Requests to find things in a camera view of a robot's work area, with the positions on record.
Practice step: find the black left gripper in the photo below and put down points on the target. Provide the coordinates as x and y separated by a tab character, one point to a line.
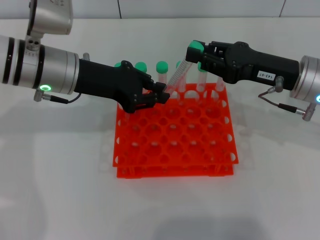
107	82

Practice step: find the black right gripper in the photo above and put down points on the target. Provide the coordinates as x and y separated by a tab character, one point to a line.
250	65

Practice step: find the orange plastic test tube rack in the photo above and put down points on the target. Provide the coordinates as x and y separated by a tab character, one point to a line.
175	130

